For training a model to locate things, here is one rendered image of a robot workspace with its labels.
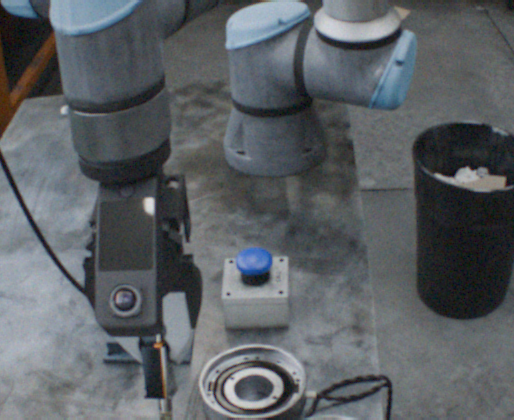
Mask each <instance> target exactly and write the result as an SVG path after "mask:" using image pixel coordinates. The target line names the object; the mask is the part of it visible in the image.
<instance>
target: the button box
mask: <svg viewBox="0 0 514 420"><path fill-rule="evenodd" d="M272 258H273V265H272V267H271V268H270V269H269V270H268V271H267V272H265V273H263V274H261V275H260V276H259V277H257V278H253V277H251V276H250V275H247V274H244V273H241V272H240V271H239V270H238V269H237V268H236V262H235V260H236V258H228V259H225V269H224V279H223V289H222V299H221V300H222V307H223V315H224V324H225V328H251V329H257V328H276V327H289V326H290V324H289V271H288V257H272Z"/></svg>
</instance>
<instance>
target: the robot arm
mask: <svg viewBox="0 0 514 420"><path fill-rule="evenodd" d="M0 1H1V4H2V5H3V6H4V7H5V8H6V9H7V10H8V11H9V13H10V12H11V13H12V14H15V15H17V16H18V15H19V16H22V17H23V16H25V17H28V18H29V17H33V18H36V17H37V18H38V19H47V18H49V17H50V18H51V23H52V26H53V27H54V30H55V32H54V34H55V37H56V39H55V41H56V44H57V46H56V48H57V51H58V59H59V65H60V72H61V77H62V78H61V80H62V84H63V91H64V94H65V96H64V98H65V101H66V104H67V106H64V107H63V108H62V109H61V115H62V117H63V119H69V122H70V126H71V129H70V131H71V136H72V140H73V147H74V149H75V151H76V152H77V155H76V156H77V159H78V163H79V168H80V170H81V171H80V172H81V173H83V174H84V175H85V176H86V177H87V178H89V179H91V180H94V181H97V182H100V183H99V185H98V194H97V197H96V200H95V203H94V206H93V212H92V215H91V218H90V220H89V224H90V227H92V229H93V230H92V233H91V234H92V235H91V236H90V237H88V238H87V243H86V246H85V249H86V250H88V251H90V252H91V256H84V258H83V264H82V267H83V268H84V271H85V279H84V291H85V295H86V298H87V301H88V302H89V304H90V305H91V307H92V308H93V310H94V311H95V320H96V322H97V323H98V325H99V326H100V327H101V328H102V329H103V330H104V331H105V332H106V333H107V335H109V337H114V338H115V339H116V340H117V341H118V343H120V344H122V346H123V347H124V348H125V349H126V350H127V351H128V352H129V353H130V354H131V355H132V356H133V357H135V358H136V359H137V360H138V361H139V362H141V363H142V364H143V362H142V355H141V351H142V347H143V346H144V345H145V343H144V341H143V340H142V337H154V336H157V335H158V334H160V333H161V332H162V331H163V322H164V325H165V332H166V334H165V339H166V341H167V343H168V344H169V346H170V348H169V353H168V358H169V359H170V360H171V362H172V363H173V364H175V365H179V364H180V363H181V362H182V361H183V360H184V357H185V356H186V354H187V353H188V351H189V349H190V346H191V344H192V341H193V339H192V338H193V334H194V331H195V329H196V325H197V321H198V317H199V315H200V311H201V307H202V303H201V302H202V294H203V279H202V274H201V271H200V269H199V268H198V267H197V266H196V265H195V264H194V255H193V254H192V253H190V254H184V247H183V243H182V239H183V236H182V235H180V234H179V233H180V230H181V224H182V219H183V226H184V233H185V240H186V243H190V236H191V230H192V223H191V216H190V208H189V201H188V194H187V187H186V180H185V174H170V175H166V174H165V173H164V168H163V165H164V164H165V163H166V162H167V161H168V160H169V158H170V156H171V153H172V148H171V141H170V133H171V131H172V122H171V117H170V112H171V110H170V104H169V98H168V92H167V80H166V76H165V69H164V57H163V51H162V46H163V41H165V40H166V39H168V38H169V37H170V36H172V35H173V34H175V33H176V32H177V31H178V30H180V29H181V28H184V27H185V26H186V25H188V24H189V23H190V22H192V21H193V20H194V19H196V18H198V17H199V16H200V15H202V14H203V13H204V12H206V11H209V10H213V9H214V8H215V7H217V6H218V5H219V4H220V3H221V2H222V0H0ZM309 15H310V11H309V10H308V6H307V5H305V4H303V3H301V2H298V1H291V0H284V1H274V2H270V1H268V2H264V3H260V4H257V5H253V6H249V7H247V8H244V9H242V10H241V11H239V12H237V13H235V14H234V15H232V17H231V18H230V19H229V20H228V22H227V26H226V32H227V42H226V48H227V49H228V58H229V68H230V78H231V79H230V88H231V97H232V110H231V114H230V117H229V121H228V125H227V129H226V133H225V137H224V151H225V158H226V160H227V162H228V163H229V164H230V165H231V166H232V167H233V168H234V169H236V170H238V171H240V172H242V173H245V174H248V175H252V176H257V177H268V178H276V177H286V176H292V175H296V174H300V173H303V172H305V171H308V170H310V169H312V168H314V167H315V166H317V165H318V164H320V163H321V162H322V161H323V160H324V158H325V157H326V155H327V152H328V136H327V134H326V132H325V130H324V127H323V125H322V122H321V120H320V117H319V114H318V112H317V109H316V107H315V104H314V102H313V99H318V100H325V101H332V102H338V103H344V104H351V105H358V106H360V107H364V108H367V110H372V109H379V110H389V111H390V110H392V111H394V110H396V109H398V107H399V106H400V105H401V104H402V103H403V102H404V99H405V97H406V95H407V93H408V88H409V85H410V84H411V77H412V75H413V71H414V70H413V69H414V65H415V61H416V60H415V56H416V52H417V49H416V44H417V38H416V36H415V34H414V33H413V32H409V31H408V30H405V31H402V28H401V21H400V15H399V13H398V12H397V11H396V10H395V9H394V8H392V6H391V5H388V0H324V7H323V8H321V9H320V10H319V11H318V12H317V14H316V16H315V18H313V17H309ZM172 182H176V183H178V186H177V189H176V188H175V187H173V186H167V185H169V184H170V183H172Z"/></svg>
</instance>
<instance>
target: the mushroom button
mask: <svg viewBox="0 0 514 420"><path fill-rule="evenodd" d="M235 262H236V268H237V269H238V270H239V271H240V272H241V273H244V274H247V275H250V276H251V277H253V278H257V277H259V276H260V275H261V274H263V273H265V272H267V271H268V270H269V269H270V268H271V267H272V265H273V258H272V255H271V254H270V253H269V252H268V251H267V250H266V249H263V248H259V247H252V248H247V249H245V250H243V251H241V252H240V253H239V254H238V256H237V257H236V260H235Z"/></svg>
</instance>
